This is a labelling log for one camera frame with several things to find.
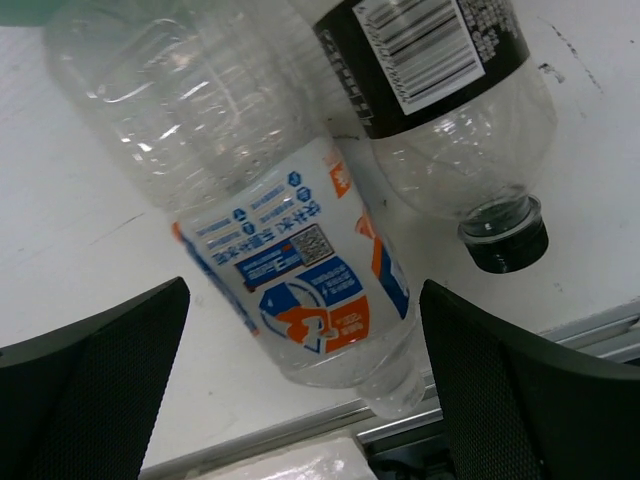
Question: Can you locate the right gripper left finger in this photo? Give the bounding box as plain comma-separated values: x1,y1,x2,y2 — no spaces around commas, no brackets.
1,277,190,479

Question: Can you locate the clear bottle black label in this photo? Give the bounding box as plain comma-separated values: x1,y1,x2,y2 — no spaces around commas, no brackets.
297,0,557,274

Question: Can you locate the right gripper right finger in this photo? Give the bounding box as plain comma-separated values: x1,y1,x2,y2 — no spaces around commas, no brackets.
419,280,639,479

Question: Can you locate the clear bottle blue orange label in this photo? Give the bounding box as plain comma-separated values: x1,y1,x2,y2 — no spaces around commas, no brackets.
44,1,424,419

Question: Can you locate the green plastic bin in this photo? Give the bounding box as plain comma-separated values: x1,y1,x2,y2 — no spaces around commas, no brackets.
0,0,52,27

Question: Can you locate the aluminium table frame rail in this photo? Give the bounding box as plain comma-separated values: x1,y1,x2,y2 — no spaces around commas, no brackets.
139,299,640,480

